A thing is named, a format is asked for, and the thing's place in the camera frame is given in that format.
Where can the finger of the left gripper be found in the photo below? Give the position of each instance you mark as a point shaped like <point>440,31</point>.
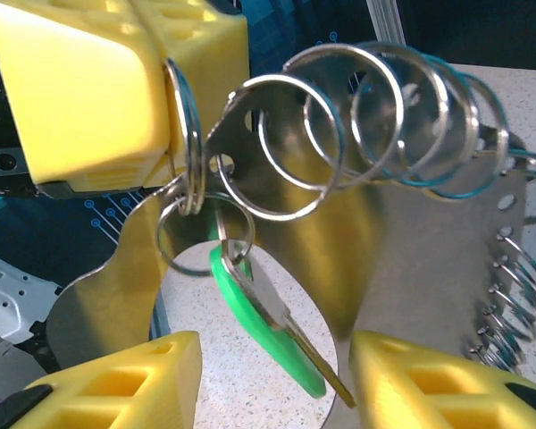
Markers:
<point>205,53</point>
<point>71,89</point>

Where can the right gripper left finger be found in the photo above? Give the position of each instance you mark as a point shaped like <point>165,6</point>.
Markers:
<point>170,357</point>

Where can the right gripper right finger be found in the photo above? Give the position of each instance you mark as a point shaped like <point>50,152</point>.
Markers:
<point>384,366</point>

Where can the green plastic key tag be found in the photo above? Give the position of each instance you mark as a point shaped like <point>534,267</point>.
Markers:
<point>259,330</point>

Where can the metal key organizer with rings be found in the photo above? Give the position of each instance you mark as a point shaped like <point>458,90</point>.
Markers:
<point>406,268</point>

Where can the small metal key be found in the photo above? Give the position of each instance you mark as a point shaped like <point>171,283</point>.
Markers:
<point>272,299</point>

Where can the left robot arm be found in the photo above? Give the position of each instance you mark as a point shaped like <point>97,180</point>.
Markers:
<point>9,299</point>

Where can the aluminium frame post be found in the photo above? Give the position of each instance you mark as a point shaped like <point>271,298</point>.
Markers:
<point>384,20</point>

